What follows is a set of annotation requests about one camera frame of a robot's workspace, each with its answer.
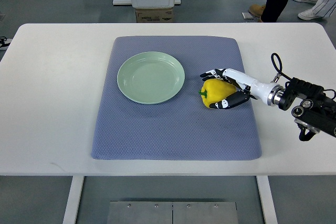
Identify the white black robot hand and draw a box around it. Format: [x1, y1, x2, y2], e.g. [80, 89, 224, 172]
[200, 68, 284, 109]

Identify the yellow bell pepper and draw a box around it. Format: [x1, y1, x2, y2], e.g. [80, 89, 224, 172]
[199, 79, 236, 108]

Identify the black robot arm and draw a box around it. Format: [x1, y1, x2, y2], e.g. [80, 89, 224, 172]
[277, 78, 335, 142]

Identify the light green plate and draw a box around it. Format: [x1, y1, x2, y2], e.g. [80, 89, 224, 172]
[117, 51, 185, 104]

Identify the blue textured mat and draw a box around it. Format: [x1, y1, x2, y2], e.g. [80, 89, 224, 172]
[91, 36, 262, 161]

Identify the right white table leg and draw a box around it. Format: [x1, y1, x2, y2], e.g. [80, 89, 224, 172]
[256, 176, 278, 224]

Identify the white table leg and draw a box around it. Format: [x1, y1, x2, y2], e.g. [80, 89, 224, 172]
[256, 176, 278, 224]
[62, 176, 84, 224]

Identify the brown cardboard box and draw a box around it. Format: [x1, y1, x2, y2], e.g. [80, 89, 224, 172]
[135, 8, 174, 23]

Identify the left white table leg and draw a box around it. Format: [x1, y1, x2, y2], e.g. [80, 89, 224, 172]
[62, 176, 84, 224]

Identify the black white shoe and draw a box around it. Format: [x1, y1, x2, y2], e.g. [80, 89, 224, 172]
[0, 36, 12, 50]

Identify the black cable loop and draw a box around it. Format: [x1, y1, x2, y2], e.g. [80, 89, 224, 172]
[270, 52, 292, 84]

